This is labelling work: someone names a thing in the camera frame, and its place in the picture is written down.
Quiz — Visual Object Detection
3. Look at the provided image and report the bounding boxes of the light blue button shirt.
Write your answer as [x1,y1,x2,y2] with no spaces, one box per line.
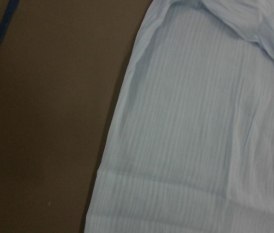
[84,0,274,233]

